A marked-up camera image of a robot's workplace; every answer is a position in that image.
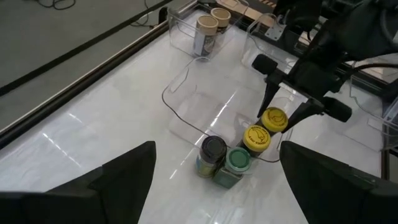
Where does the yellow lid chili onion jar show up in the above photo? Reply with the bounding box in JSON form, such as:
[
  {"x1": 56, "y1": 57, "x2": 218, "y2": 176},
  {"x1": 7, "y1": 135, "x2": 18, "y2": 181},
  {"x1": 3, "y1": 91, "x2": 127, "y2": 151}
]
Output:
[
  {"x1": 256, "y1": 106, "x2": 289, "y2": 138},
  {"x1": 238, "y1": 124, "x2": 272, "y2": 158}
]

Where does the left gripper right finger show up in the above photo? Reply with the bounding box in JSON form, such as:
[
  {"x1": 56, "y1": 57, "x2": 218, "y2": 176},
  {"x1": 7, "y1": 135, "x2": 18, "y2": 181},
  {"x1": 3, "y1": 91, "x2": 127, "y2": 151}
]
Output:
[{"x1": 279, "y1": 141, "x2": 398, "y2": 224}]

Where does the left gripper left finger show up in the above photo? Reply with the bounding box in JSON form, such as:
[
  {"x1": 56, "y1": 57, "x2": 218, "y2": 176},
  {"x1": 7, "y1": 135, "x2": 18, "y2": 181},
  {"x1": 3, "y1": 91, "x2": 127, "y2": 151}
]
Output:
[{"x1": 0, "y1": 141, "x2": 157, "y2": 224}]

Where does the green lid oregano jar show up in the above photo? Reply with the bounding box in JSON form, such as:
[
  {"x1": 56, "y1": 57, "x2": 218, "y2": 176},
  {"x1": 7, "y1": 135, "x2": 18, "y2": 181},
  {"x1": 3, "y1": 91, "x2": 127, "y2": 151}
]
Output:
[{"x1": 212, "y1": 146, "x2": 252, "y2": 190}]

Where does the clear plastic bin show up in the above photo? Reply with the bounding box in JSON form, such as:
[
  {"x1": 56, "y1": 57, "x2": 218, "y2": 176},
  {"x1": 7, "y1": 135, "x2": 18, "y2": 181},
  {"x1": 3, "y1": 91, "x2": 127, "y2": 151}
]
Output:
[
  {"x1": 167, "y1": 0, "x2": 249, "y2": 60},
  {"x1": 241, "y1": 12, "x2": 392, "y2": 153},
  {"x1": 161, "y1": 57, "x2": 308, "y2": 164}
]

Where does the black cable loop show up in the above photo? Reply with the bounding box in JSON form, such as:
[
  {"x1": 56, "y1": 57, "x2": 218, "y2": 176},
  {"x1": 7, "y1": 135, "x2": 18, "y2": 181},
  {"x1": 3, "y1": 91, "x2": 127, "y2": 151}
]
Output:
[{"x1": 34, "y1": 0, "x2": 77, "y2": 11}]

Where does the black lid spice jar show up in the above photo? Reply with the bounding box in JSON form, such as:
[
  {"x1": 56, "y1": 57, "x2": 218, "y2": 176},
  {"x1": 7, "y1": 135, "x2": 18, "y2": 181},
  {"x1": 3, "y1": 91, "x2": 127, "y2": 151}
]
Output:
[{"x1": 195, "y1": 135, "x2": 228, "y2": 179}]

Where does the silver metal bracket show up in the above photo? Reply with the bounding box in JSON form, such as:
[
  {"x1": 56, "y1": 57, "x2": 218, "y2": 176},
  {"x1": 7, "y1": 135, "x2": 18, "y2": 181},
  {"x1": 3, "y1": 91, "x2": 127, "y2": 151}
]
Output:
[{"x1": 264, "y1": 21, "x2": 287, "y2": 42}]

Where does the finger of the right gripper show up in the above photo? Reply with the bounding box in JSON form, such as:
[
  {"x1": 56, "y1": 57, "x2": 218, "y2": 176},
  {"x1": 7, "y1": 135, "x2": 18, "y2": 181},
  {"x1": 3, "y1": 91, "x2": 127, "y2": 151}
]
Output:
[
  {"x1": 251, "y1": 54, "x2": 282, "y2": 118},
  {"x1": 281, "y1": 96, "x2": 353, "y2": 133}
]

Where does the black table frame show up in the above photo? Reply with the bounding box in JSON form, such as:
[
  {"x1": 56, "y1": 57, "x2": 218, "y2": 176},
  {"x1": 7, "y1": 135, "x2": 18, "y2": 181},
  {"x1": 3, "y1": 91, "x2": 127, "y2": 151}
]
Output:
[{"x1": 0, "y1": 0, "x2": 218, "y2": 150}]

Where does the tan lid seasoning jar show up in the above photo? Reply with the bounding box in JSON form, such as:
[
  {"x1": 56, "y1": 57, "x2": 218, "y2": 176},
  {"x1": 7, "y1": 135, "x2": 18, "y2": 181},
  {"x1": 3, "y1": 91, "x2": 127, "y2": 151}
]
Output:
[
  {"x1": 210, "y1": 7, "x2": 232, "y2": 34},
  {"x1": 193, "y1": 14, "x2": 220, "y2": 58}
]

